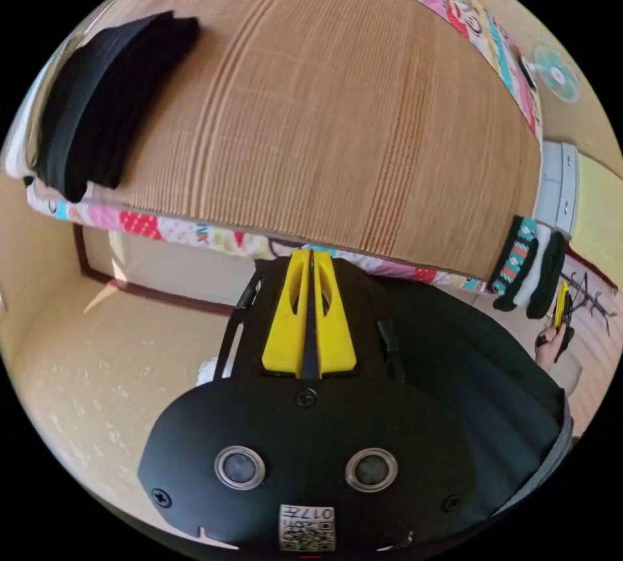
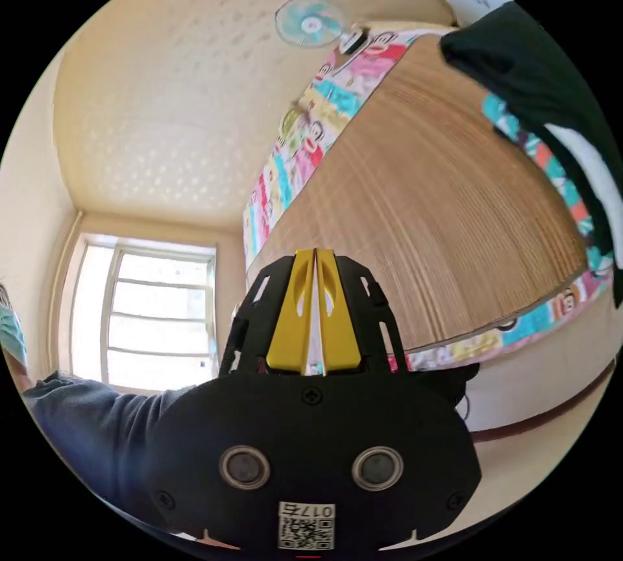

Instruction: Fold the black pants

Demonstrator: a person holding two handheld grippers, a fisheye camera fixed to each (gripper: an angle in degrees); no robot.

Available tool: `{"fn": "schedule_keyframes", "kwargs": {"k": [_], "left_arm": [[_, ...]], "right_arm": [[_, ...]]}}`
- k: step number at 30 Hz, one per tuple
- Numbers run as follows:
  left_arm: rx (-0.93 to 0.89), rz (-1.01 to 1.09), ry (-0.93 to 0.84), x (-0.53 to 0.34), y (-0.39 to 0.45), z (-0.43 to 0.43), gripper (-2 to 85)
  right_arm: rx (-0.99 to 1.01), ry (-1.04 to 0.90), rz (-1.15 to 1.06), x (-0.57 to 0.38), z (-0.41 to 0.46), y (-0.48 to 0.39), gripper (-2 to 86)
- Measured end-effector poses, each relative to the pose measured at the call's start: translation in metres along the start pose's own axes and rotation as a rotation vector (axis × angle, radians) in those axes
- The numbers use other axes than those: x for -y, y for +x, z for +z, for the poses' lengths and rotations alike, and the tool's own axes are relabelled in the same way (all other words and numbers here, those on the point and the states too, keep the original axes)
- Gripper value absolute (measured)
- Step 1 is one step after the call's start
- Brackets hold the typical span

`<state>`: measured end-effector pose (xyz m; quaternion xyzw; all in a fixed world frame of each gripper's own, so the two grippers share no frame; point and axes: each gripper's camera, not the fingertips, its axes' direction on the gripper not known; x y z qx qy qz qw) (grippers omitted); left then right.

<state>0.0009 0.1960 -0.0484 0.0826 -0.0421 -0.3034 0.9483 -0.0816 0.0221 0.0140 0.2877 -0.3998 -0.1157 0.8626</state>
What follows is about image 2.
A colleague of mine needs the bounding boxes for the person's body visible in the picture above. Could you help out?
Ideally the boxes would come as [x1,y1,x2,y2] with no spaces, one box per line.
[0,280,195,523]

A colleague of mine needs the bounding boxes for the window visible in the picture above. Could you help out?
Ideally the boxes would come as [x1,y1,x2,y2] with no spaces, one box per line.
[57,232,220,394]

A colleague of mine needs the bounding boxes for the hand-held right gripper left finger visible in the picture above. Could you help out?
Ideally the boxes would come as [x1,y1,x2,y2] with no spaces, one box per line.
[265,249,316,371]

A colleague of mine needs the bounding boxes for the black pants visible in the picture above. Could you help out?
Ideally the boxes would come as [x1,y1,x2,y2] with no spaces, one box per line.
[440,1,623,308]

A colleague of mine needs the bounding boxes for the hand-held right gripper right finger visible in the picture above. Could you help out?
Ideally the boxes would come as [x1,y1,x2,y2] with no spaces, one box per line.
[316,249,362,371]

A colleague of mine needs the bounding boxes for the wall fan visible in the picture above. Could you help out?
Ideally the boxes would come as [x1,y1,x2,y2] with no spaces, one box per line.
[275,0,372,55]

